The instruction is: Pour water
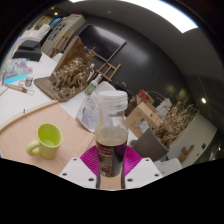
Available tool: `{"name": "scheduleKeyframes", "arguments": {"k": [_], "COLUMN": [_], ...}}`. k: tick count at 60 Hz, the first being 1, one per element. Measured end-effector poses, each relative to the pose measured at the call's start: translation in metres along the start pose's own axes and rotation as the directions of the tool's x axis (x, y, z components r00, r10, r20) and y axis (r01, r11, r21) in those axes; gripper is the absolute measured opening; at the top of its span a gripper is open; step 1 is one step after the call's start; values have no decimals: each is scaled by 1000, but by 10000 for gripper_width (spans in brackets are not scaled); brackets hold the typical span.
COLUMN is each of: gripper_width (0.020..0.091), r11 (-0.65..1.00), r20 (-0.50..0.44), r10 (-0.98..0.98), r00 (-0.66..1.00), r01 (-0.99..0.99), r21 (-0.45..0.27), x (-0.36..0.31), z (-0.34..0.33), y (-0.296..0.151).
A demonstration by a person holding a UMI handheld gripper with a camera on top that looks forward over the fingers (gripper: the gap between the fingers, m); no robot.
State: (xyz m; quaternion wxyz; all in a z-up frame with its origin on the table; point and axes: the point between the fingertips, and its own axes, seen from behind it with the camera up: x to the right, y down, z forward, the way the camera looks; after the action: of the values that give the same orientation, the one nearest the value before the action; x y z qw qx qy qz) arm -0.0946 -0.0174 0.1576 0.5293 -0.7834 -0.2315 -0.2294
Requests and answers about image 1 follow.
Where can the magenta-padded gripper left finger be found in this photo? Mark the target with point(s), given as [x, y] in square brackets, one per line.
[76, 170]

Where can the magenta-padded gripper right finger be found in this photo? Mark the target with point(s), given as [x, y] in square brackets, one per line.
[143, 170]

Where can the clear bottle with dark drink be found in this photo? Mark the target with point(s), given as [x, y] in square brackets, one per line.
[111, 136]

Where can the dry plant in dark pot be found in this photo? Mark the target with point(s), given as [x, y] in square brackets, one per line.
[150, 145]

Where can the white plastic chair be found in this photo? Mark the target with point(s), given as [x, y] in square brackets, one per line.
[170, 166]

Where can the yellow-green mug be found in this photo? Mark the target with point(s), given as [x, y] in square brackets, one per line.
[48, 143]

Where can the brown cardboard box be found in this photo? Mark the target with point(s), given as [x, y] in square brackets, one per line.
[140, 118]

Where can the grey printed newspaper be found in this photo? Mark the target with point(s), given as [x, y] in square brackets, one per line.
[86, 115]

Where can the tan wooden drawing board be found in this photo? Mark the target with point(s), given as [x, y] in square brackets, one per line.
[20, 140]

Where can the white plaster figure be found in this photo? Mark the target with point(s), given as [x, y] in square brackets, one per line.
[164, 106]

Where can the red box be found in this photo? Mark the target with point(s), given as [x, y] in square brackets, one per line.
[144, 96]

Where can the small green-labelled spray bottle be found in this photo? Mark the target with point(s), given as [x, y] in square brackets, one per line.
[91, 86]

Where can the recessed ceiling spotlights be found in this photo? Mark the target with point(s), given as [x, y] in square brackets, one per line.
[203, 100]

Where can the brown carved root sculpture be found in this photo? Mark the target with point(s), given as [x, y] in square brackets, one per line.
[73, 76]

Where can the small grey jar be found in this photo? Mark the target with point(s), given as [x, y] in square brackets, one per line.
[29, 80]

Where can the wooden easel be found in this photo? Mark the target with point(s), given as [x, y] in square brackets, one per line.
[107, 71]
[61, 43]

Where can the purple and teal painting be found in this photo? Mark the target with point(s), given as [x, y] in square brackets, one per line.
[16, 71]

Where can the flat black box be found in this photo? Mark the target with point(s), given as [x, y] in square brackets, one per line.
[30, 44]
[26, 55]

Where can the white glass-door cabinet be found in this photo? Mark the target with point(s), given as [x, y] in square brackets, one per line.
[65, 28]

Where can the long white ceiling light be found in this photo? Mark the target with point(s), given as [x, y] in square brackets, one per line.
[160, 11]

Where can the black wall screen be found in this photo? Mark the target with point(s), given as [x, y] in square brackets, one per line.
[101, 41]

